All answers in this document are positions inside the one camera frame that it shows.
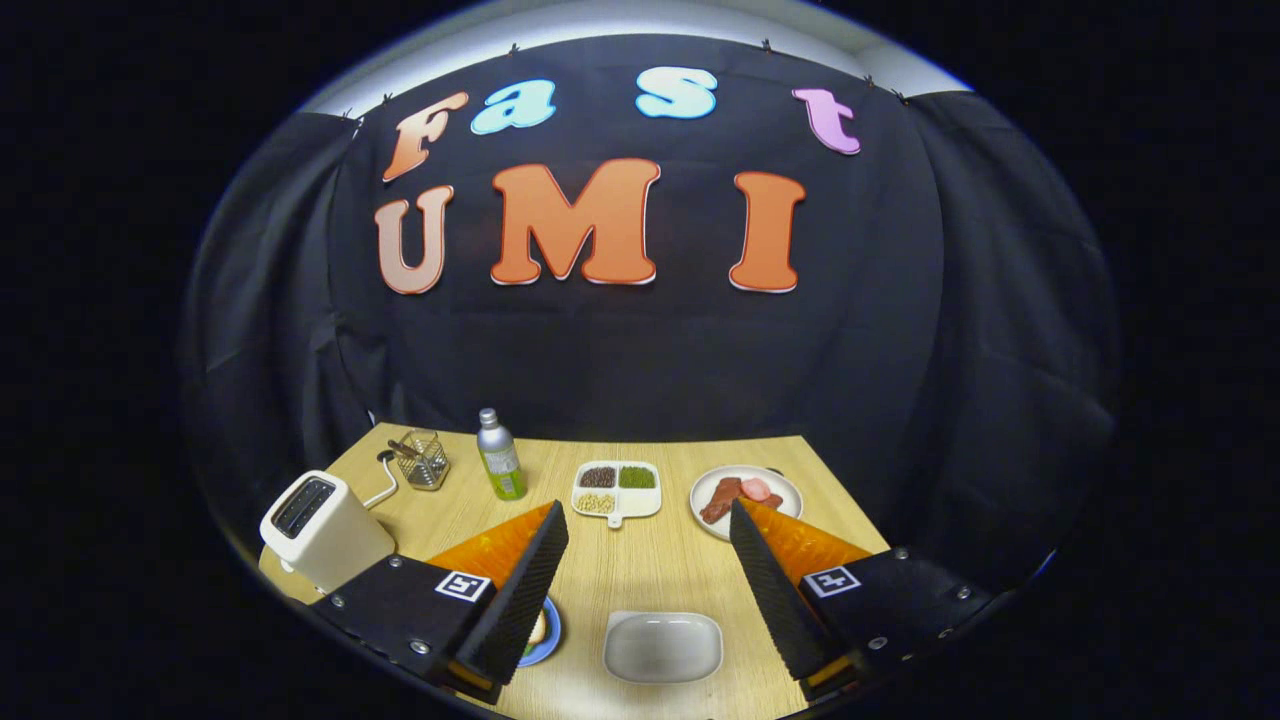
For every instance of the pink red food slice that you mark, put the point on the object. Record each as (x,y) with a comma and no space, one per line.
(756,489)

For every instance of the white oval plate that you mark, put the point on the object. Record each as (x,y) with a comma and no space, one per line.
(785,500)

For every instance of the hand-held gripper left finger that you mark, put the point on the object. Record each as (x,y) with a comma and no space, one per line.
(520,590)

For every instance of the brown utensils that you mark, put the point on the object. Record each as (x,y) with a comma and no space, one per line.
(405,448)

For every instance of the white toaster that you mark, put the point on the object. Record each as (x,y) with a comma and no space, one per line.
(335,540)

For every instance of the browned toast slice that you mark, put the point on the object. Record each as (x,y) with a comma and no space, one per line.
(538,628)

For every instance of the white divided bean dish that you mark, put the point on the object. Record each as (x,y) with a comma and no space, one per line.
(640,500)

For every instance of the blue plate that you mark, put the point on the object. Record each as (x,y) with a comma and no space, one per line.
(552,635)

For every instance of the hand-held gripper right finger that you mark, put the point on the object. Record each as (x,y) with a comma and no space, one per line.
(775,590)

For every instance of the small white dish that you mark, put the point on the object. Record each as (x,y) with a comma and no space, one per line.
(663,648)

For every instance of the silver green bottle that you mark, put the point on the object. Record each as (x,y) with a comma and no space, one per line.
(500,465)

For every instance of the black backdrop cloth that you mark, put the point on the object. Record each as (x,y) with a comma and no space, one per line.
(640,360)

